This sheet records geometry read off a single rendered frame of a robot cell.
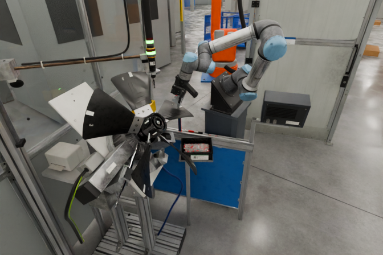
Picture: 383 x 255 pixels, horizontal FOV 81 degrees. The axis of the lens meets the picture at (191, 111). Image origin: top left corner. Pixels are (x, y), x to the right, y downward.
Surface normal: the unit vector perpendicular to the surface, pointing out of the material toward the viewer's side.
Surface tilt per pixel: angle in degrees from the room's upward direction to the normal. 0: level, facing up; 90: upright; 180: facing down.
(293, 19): 89
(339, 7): 90
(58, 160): 90
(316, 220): 0
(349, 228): 0
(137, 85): 36
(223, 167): 90
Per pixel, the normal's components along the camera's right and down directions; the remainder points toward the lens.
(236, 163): -0.29, 0.47
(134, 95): 0.10, -0.36
